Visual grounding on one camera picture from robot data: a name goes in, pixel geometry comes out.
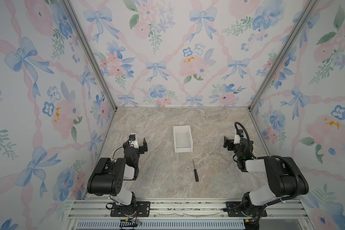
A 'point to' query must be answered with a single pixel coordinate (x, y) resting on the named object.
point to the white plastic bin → (182, 139)
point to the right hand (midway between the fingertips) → (233, 136)
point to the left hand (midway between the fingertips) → (138, 138)
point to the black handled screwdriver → (195, 171)
